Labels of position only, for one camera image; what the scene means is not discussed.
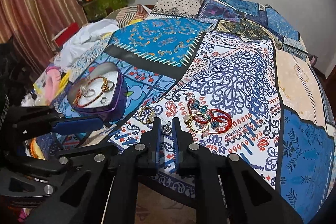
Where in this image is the silver pendant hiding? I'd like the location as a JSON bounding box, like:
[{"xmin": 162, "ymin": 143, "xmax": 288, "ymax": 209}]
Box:
[{"xmin": 161, "ymin": 121, "xmax": 172, "ymax": 136}]

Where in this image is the silver ring with stone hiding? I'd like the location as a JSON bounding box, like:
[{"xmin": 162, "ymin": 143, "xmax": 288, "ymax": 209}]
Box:
[{"xmin": 80, "ymin": 85, "xmax": 96, "ymax": 98}]

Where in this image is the gold bangle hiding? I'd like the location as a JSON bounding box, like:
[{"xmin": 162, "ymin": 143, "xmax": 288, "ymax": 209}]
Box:
[{"xmin": 183, "ymin": 113, "xmax": 210, "ymax": 134}]

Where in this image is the blue patchwork bedspread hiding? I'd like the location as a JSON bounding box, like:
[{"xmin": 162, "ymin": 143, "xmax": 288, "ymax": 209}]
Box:
[{"xmin": 33, "ymin": 0, "xmax": 335, "ymax": 223}]

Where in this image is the white crumpled cloth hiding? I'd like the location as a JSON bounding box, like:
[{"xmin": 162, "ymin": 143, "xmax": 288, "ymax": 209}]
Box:
[{"xmin": 53, "ymin": 19, "xmax": 119, "ymax": 69}]

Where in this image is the striped orange brown cloth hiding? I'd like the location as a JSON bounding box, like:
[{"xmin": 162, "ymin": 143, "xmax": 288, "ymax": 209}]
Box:
[{"xmin": 106, "ymin": 5, "xmax": 151, "ymax": 28}]

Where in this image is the striped brown curtain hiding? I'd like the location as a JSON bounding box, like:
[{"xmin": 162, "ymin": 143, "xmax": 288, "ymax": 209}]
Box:
[{"xmin": 1, "ymin": 0, "xmax": 87, "ymax": 75}]

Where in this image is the cream dotted pillow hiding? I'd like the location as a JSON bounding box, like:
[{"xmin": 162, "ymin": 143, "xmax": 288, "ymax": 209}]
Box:
[{"xmin": 152, "ymin": 0, "xmax": 204, "ymax": 18}]

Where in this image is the red beaded bracelet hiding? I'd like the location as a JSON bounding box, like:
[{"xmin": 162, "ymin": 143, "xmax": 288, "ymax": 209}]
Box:
[{"xmin": 186, "ymin": 99, "xmax": 234, "ymax": 135}]

